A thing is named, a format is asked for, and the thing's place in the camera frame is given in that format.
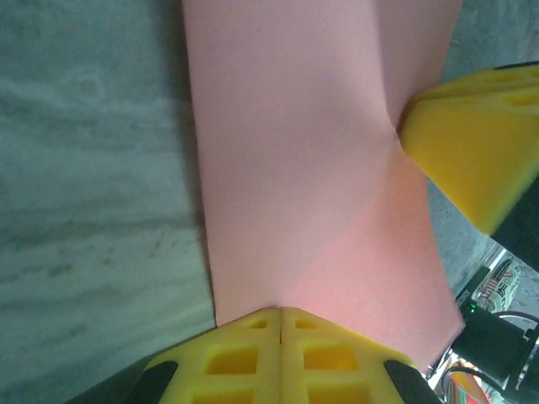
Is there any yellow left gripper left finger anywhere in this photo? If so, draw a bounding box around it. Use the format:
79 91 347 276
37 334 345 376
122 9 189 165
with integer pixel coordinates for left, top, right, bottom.
65 308 281 404

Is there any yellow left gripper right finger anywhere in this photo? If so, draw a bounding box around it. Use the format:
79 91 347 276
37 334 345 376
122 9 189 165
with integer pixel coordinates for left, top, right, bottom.
280 308 441 404

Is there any pink paper sheet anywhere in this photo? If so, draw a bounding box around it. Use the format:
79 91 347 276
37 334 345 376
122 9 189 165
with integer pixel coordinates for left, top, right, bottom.
181 0 467 374

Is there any white printed label card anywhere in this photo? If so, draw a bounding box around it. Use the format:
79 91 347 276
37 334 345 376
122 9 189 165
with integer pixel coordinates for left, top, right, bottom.
479 257 526 315

